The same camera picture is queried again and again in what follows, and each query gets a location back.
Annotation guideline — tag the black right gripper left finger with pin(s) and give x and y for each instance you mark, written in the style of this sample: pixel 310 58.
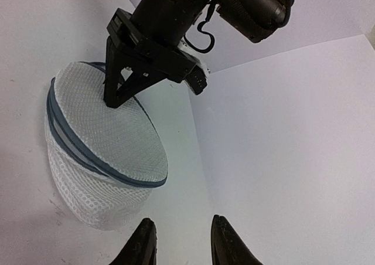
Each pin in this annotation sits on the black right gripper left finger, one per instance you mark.
pixel 141 247

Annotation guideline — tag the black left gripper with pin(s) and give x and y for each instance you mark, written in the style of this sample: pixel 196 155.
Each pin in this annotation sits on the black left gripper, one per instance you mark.
pixel 150 35

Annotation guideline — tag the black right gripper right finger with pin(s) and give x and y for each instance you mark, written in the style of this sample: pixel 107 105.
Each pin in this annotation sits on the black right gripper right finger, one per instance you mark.
pixel 227 246

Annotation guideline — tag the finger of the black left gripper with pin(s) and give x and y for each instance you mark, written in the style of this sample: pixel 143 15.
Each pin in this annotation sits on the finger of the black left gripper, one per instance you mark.
pixel 109 74

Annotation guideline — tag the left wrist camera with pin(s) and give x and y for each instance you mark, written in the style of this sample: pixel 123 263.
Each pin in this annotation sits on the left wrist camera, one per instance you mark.
pixel 197 79

